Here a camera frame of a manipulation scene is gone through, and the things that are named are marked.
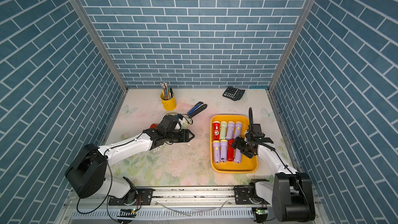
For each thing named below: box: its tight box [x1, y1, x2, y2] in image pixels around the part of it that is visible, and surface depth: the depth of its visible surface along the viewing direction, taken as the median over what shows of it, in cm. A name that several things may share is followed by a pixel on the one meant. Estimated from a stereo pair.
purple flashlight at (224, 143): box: [220, 139, 229, 163], surface depth 88 cm
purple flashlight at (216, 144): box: [212, 140, 221, 164], surface depth 87 cm
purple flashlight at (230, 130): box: [225, 120, 235, 140], surface depth 96 cm
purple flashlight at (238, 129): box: [234, 121, 243, 139], surface depth 96 cm
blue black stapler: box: [187, 101, 208, 119], surface depth 109 cm
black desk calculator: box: [222, 86, 246, 102], surface depth 118 cm
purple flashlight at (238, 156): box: [233, 148, 243, 164], surface depth 86 cm
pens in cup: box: [160, 81, 174, 101], surface depth 104 cm
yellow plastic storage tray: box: [210, 114, 259, 174], surface depth 85 cm
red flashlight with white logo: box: [212, 120, 221, 141], surface depth 96 cm
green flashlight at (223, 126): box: [220, 120, 228, 140], surface depth 96 cm
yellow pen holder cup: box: [160, 90, 177, 111], surface depth 105 cm
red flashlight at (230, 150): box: [226, 138, 235, 162], surface depth 88 cm
